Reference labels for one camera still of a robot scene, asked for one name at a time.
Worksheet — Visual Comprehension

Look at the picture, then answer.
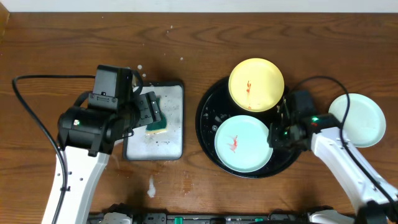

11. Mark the light green plate front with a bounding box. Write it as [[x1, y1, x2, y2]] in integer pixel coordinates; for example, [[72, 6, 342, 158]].
[[214, 115, 273, 173]]

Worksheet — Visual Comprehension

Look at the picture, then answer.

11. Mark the light green plate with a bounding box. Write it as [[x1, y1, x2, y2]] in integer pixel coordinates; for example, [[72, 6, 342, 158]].
[[214, 115, 273, 173], [343, 93, 386, 147]]

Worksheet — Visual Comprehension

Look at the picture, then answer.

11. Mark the green yellow sponge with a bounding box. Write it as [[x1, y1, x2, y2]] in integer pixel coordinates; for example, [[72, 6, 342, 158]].
[[146, 97, 167, 135]]

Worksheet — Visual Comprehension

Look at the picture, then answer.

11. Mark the yellow plate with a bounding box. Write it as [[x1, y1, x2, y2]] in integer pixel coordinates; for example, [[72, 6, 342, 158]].
[[228, 58, 285, 113]]

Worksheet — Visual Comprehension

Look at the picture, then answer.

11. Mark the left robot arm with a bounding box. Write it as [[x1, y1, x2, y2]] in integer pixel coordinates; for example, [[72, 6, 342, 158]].
[[42, 65, 161, 223]]

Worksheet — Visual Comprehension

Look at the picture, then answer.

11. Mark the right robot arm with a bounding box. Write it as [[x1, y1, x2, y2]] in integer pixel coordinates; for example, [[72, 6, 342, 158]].
[[267, 91, 397, 223]]

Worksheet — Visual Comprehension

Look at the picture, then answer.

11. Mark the black rectangular soap tray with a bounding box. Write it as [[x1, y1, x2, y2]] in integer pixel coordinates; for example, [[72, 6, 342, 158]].
[[123, 81, 184, 161]]

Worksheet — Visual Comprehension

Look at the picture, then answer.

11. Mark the black round tray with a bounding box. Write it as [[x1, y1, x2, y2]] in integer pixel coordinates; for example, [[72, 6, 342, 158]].
[[195, 77, 301, 179]]

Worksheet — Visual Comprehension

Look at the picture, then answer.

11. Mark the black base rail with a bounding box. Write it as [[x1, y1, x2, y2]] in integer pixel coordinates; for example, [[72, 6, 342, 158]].
[[86, 213, 310, 224]]

